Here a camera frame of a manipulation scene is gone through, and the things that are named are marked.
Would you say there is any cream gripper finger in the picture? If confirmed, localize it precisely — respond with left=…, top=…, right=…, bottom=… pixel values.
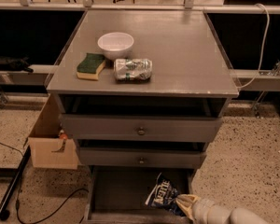
left=175, top=194, right=200, bottom=220

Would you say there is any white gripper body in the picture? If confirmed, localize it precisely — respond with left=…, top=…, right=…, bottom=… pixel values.
left=191, top=199, right=231, bottom=224

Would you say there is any blue chip bag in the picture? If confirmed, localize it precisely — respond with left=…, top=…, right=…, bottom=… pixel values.
left=145, top=173, right=185, bottom=217

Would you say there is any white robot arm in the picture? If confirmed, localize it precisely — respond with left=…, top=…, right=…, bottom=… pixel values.
left=175, top=194, right=269, bottom=224

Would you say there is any grey bottom drawer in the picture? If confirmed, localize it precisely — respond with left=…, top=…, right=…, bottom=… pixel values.
left=82, top=166, right=192, bottom=224

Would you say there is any grey drawer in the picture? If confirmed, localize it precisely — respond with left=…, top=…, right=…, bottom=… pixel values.
left=77, top=140, right=206, bottom=169
left=82, top=166, right=192, bottom=224
left=61, top=95, right=224, bottom=143

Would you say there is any grey drawer cabinet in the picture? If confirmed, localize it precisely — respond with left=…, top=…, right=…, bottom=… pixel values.
left=46, top=9, right=240, bottom=224

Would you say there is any grey middle drawer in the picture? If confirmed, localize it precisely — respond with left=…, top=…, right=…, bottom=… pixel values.
left=77, top=140, right=206, bottom=169

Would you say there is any grey top drawer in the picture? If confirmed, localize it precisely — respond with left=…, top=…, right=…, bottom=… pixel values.
left=61, top=95, right=224, bottom=143

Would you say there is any orange object in box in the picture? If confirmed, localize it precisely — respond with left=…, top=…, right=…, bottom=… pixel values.
left=59, top=131, right=68, bottom=140

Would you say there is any crushed silver green can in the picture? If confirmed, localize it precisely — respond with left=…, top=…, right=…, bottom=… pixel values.
left=114, top=59, right=153, bottom=81

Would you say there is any cardboard box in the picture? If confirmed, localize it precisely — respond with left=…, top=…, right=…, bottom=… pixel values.
left=28, top=96, right=79, bottom=170

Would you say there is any green yellow sponge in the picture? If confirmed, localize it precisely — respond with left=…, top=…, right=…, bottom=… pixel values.
left=77, top=53, right=105, bottom=80

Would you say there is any white bowl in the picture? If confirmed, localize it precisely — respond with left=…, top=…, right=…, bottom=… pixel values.
left=97, top=32, right=134, bottom=61

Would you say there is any black bar on floor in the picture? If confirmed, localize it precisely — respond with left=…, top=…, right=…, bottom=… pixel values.
left=0, top=147, right=31, bottom=221

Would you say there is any black floor cable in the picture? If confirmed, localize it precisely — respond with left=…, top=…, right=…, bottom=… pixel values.
left=0, top=135, right=90, bottom=224

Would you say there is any black bag on rail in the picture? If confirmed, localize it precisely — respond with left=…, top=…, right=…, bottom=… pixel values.
left=0, top=56, right=34, bottom=73

